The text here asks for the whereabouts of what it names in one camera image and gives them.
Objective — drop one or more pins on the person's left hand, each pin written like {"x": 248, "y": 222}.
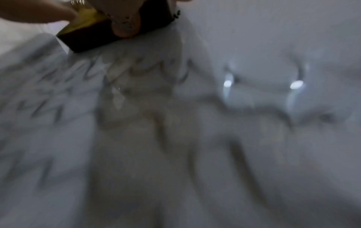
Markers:
{"x": 33, "y": 11}

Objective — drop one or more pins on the yellow and black whiteboard eraser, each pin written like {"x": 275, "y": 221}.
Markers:
{"x": 90, "y": 37}

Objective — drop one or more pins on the person's right hand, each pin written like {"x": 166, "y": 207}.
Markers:
{"x": 124, "y": 13}

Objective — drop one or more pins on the large scribbled whiteboard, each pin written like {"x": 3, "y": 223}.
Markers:
{"x": 225, "y": 144}

